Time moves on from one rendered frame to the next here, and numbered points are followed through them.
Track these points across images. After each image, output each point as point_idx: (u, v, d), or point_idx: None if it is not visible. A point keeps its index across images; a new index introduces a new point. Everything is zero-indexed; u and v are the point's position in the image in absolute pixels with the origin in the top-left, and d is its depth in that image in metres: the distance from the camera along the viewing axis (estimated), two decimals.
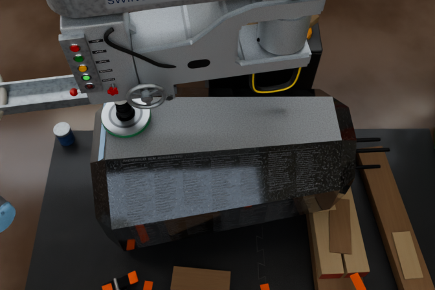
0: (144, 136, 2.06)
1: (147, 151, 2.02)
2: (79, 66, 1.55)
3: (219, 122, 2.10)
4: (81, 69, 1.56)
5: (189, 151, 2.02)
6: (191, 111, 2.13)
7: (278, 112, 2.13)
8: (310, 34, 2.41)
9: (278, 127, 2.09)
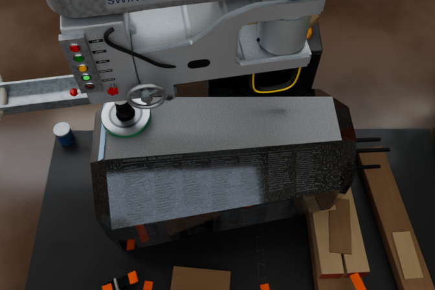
0: (144, 136, 2.06)
1: (147, 151, 2.02)
2: (79, 66, 1.55)
3: (219, 122, 2.10)
4: (81, 69, 1.56)
5: (189, 151, 2.02)
6: (191, 111, 2.13)
7: (278, 112, 2.13)
8: (310, 34, 2.41)
9: (278, 127, 2.09)
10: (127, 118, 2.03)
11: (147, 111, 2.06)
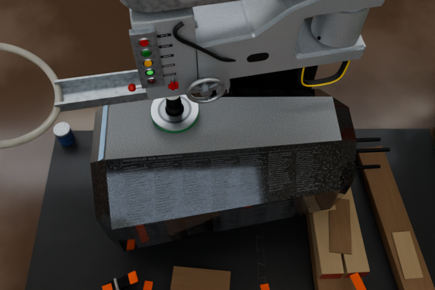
0: (144, 136, 2.06)
1: (147, 151, 2.02)
2: (145, 61, 1.57)
3: (219, 122, 2.10)
4: (147, 64, 1.57)
5: (189, 151, 2.02)
6: None
7: (278, 112, 2.13)
8: None
9: (278, 127, 2.09)
10: (173, 114, 2.04)
11: (194, 115, 2.05)
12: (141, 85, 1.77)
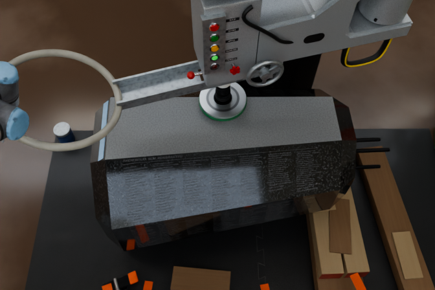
0: (144, 136, 2.06)
1: (147, 151, 2.02)
2: (212, 46, 1.60)
3: (219, 122, 2.10)
4: (214, 49, 1.61)
5: (189, 151, 2.02)
6: (191, 111, 2.13)
7: (278, 112, 2.13)
8: None
9: (278, 127, 2.09)
10: None
11: (207, 109, 2.08)
12: (199, 72, 1.80)
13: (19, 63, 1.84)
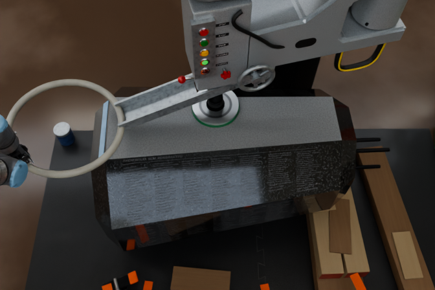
0: (144, 136, 2.06)
1: (147, 151, 2.02)
2: (202, 51, 1.59)
3: None
4: (204, 54, 1.60)
5: (189, 151, 2.02)
6: (191, 111, 2.13)
7: (278, 112, 2.13)
8: None
9: (278, 127, 2.09)
10: (208, 105, 2.11)
11: (217, 122, 2.07)
12: (191, 76, 1.79)
13: (30, 98, 2.02)
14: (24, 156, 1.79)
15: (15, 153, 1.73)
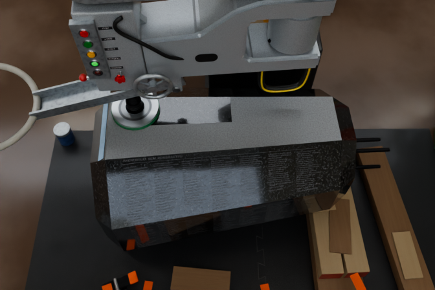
0: (144, 136, 2.06)
1: (147, 151, 2.02)
2: (89, 52, 1.59)
3: (219, 122, 2.10)
4: (90, 55, 1.59)
5: (189, 151, 2.02)
6: (191, 111, 2.13)
7: (278, 112, 2.13)
8: None
9: (278, 127, 2.09)
10: (142, 105, 2.11)
11: None
12: None
13: None
14: None
15: None
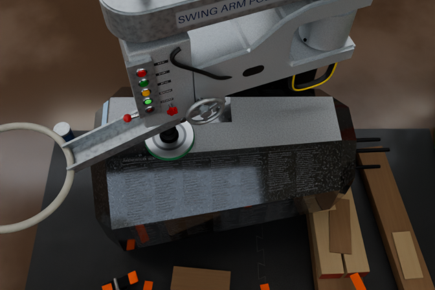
0: None
1: (147, 151, 2.02)
2: (144, 91, 1.50)
3: (219, 122, 2.10)
4: (145, 94, 1.51)
5: (189, 151, 2.02)
6: None
7: (278, 112, 2.13)
8: None
9: (278, 127, 2.09)
10: None
11: (151, 147, 2.00)
12: (136, 114, 1.70)
13: None
14: None
15: None
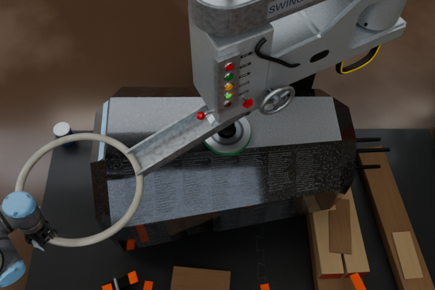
0: (144, 136, 2.06)
1: None
2: (227, 85, 1.51)
3: None
4: (229, 88, 1.52)
5: (189, 151, 2.02)
6: (191, 111, 2.13)
7: (278, 112, 2.13)
8: None
9: (278, 127, 2.09)
10: None
11: None
12: (209, 111, 1.71)
13: (33, 164, 1.86)
14: (50, 230, 1.65)
15: (42, 229, 1.60)
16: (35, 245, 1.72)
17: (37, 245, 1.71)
